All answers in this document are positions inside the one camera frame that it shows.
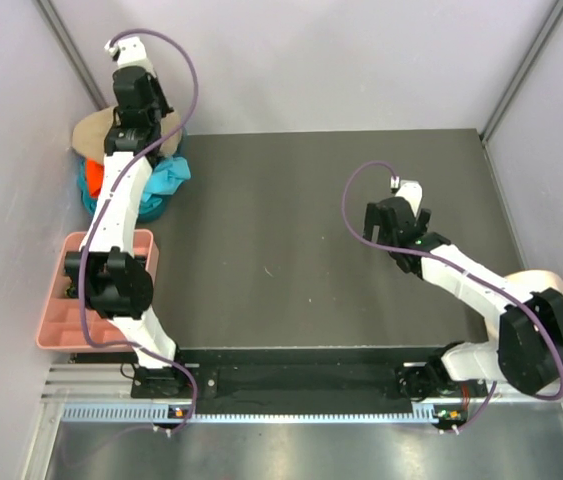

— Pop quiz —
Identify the beige t shirt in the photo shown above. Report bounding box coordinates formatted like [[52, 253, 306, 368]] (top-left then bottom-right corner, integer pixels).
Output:
[[71, 107, 183, 165]]

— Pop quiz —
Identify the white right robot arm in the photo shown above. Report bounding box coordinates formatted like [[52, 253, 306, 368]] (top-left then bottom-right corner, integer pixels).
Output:
[[362, 197, 563, 396]]

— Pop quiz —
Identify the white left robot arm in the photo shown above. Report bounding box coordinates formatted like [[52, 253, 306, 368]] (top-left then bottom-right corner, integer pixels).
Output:
[[64, 66, 188, 397]]

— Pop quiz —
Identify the cyan t shirt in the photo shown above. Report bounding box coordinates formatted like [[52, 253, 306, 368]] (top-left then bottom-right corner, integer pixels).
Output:
[[140, 156, 191, 209]]

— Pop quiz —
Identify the orange t shirt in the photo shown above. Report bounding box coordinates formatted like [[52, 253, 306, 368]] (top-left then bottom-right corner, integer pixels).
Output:
[[84, 158, 104, 199]]

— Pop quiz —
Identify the teal plastic basket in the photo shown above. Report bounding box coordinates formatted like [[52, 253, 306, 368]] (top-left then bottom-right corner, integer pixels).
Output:
[[72, 124, 191, 223]]

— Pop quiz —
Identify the cream fabric storage bag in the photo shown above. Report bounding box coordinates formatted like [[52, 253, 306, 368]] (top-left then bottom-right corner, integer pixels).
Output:
[[484, 269, 563, 341]]

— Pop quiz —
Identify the dark patterned rolled item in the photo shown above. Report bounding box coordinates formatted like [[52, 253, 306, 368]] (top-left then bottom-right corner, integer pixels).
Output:
[[64, 282, 79, 299]]

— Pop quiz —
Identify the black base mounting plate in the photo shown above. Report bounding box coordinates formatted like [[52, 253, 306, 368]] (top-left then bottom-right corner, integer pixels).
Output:
[[130, 362, 442, 415]]

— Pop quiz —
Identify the pink compartment tray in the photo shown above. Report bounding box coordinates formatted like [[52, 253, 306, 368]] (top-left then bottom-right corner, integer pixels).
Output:
[[35, 229, 161, 352]]

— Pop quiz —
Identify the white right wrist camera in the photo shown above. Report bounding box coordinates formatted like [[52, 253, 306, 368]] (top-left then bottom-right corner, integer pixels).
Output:
[[390, 176, 423, 216]]

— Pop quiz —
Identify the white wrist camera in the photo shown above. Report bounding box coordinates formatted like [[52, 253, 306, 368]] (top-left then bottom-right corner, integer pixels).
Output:
[[390, 176, 423, 216], [104, 36, 155, 75]]

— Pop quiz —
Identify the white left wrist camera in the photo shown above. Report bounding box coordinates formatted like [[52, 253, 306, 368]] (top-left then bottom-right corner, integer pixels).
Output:
[[104, 36, 155, 75]]

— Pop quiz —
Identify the aluminium frame post left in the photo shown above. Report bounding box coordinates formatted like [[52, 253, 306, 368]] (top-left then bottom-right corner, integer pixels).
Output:
[[32, 0, 107, 109]]

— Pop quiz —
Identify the aluminium frame post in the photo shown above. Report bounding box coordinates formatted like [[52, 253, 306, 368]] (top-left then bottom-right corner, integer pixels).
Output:
[[32, 0, 107, 109], [479, 0, 563, 145]]

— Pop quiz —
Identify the slotted cable duct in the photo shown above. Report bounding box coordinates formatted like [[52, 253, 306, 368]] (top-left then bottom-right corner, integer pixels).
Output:
[[60, 402, 467, 426]]

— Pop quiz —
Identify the aluminium frame post right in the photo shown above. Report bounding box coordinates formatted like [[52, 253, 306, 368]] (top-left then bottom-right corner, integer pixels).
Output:
[[479, 0, 563, 145]]

